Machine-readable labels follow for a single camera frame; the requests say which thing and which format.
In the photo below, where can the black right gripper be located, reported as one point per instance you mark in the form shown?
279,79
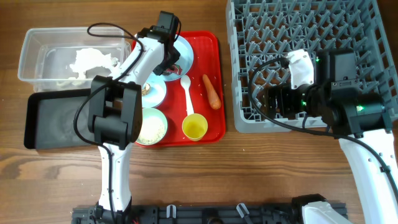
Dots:
277,101

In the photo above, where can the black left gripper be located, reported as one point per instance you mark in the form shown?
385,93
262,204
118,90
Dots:
160,68

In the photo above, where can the light blue plate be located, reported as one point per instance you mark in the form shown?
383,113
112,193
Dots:
185,61

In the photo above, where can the light blue bowl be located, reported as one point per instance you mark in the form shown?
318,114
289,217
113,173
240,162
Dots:
157,92

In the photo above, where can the white plastic spoon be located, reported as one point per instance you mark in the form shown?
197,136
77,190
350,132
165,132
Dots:
185,83

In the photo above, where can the brown food scrap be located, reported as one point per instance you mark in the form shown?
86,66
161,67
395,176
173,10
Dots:
146,89

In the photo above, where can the white tissue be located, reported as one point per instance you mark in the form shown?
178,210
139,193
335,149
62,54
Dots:
87,59

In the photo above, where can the orange carrot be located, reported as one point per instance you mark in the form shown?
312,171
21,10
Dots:
213,97

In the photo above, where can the light green bowl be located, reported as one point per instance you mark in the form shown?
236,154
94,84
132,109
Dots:
147,112

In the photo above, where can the yellow plastic cup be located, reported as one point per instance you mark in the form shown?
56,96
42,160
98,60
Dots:
194,126

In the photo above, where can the white rice pile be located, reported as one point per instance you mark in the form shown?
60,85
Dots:
152,131

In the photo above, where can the red snack wrapper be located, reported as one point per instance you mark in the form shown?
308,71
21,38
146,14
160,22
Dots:
174,69

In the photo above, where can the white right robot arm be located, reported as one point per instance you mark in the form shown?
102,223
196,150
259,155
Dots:
363,128

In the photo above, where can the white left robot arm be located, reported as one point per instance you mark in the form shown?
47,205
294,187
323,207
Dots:
115,111

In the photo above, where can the grey dishwasher rack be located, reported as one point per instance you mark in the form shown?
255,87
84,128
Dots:
262,30

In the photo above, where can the clear plastic waste bin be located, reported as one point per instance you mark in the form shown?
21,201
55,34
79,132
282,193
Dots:
47,53

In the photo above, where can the red serving tray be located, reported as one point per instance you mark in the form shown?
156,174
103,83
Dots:
206,61

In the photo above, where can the black plastic tray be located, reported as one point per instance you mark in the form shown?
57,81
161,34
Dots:
49,120

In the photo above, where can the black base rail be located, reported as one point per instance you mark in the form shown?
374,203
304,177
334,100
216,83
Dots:
267,213

